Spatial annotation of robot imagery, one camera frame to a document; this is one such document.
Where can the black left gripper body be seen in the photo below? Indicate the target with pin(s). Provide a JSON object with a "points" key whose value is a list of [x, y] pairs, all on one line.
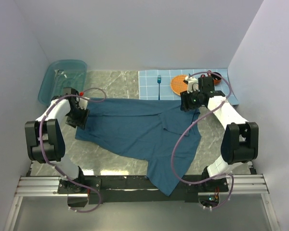
{"points": [[77, 117]]}

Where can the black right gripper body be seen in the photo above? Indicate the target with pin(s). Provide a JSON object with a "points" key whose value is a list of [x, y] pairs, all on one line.
{"points": [[192, 99]]}

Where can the blue t shirt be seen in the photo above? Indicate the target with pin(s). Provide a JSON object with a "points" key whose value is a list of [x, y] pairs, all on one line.
{"points": [[148, 130]]}

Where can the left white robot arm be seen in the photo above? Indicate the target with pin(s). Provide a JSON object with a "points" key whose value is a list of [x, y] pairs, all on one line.
{"points": [[44, 137]]}

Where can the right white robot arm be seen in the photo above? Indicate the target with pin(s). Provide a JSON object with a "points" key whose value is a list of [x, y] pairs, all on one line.
{"points": [[240, 140]]}

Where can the orange woven round trivet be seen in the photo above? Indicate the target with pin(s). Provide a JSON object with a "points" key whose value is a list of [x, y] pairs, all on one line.
{"points": [[178, 85]]}

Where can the orange black mug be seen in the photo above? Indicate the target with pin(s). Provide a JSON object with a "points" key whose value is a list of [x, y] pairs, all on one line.
{"points": [[216, 77]]}

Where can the blue fork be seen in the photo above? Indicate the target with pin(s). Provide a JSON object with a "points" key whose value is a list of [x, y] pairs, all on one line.
{"points": [[159, 82]]}

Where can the blue checked placemat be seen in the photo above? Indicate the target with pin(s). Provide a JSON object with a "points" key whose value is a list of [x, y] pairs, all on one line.
{"points": [[148, 86]]}

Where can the teal plastic bin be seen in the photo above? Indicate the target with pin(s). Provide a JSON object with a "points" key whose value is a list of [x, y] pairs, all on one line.
{"points": [[59, 75]]}

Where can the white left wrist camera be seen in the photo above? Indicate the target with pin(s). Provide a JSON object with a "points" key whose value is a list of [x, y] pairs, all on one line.
{"points": [[83, 101]]}

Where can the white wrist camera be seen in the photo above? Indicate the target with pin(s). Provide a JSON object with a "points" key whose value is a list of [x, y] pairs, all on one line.
{"points": [[83, 101], [192, 84]]}

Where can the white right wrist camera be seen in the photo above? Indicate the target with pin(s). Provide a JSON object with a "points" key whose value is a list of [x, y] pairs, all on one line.
{"points": [[192, 84]]}

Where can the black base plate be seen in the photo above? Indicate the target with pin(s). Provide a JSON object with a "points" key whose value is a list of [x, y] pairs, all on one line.
{"points": [[134, 189]]}

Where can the aluminium rail frame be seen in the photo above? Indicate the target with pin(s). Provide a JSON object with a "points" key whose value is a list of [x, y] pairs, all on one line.
{"points": [[38, 207]]}

